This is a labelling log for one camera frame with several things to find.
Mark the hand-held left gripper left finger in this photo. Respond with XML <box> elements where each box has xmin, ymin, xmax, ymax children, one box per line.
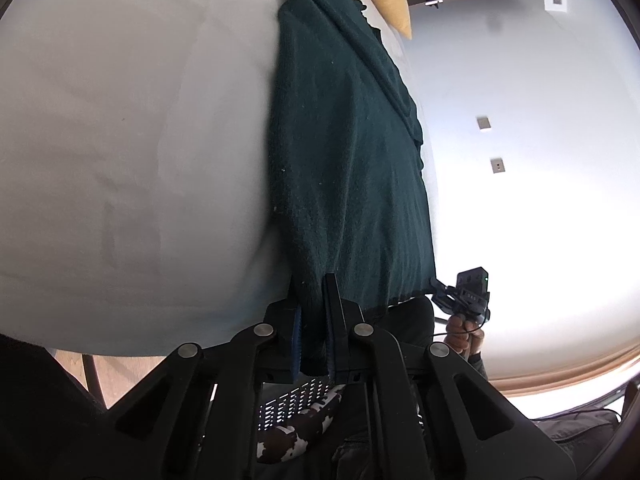
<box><xmin>47</xmin><ymin>305</ymin><xmax>303</xmax><ymax>480</ymax></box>

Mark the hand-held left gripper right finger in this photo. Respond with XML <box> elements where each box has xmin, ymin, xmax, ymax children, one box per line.
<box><xmin>322</xmin><ymin>274</ymin><xmax>578</xmax><ymax>480</ymax></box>

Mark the dark green sweater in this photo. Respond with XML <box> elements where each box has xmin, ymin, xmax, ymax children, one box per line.
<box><xmin>267</xmin><ymin>0</ymin><xmax>437</xmax><ymax>377</ymax></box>

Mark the person's right forearm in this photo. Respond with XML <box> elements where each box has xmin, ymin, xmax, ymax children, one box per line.
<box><xmin>467</xmin><ymin>351</ymin><xmax>495</xmax><ymax>382</ymax></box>

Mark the person's right hand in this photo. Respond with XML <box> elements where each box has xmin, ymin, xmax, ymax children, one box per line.
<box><xmin>445</xmin><ymin>312</ymin><xmax>486</xmax><ymax>357</ymax></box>

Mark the white perforated basket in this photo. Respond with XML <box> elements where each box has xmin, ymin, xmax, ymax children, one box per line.
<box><xmin>257</xmin><ymin>376</ymin><xmax>427</xmax><ymax>432</ymax></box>

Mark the brown white patterned cloth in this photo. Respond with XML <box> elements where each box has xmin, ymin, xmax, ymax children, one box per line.
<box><xmin>256</xmin><ymin>386</ymin><xmax>347</xmax><ymax>463</ymax></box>

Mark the black bag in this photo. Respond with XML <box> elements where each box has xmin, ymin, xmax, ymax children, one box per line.
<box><xmin>535</xmin><ymin>406</ymin><xmax>625</xmax><ymax>457</ymax></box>

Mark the bed with white sheet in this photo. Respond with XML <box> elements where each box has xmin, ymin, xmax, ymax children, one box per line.
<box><xmin>0</xmin><ymin>0</ymin><xmax>437</xmax><ymax>361</ymax></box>

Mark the thin black cable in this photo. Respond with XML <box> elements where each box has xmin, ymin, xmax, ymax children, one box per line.
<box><xmin>429</xmin><ymin>316</ymin><xmax>483</xmax><ymax>342</ymax></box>

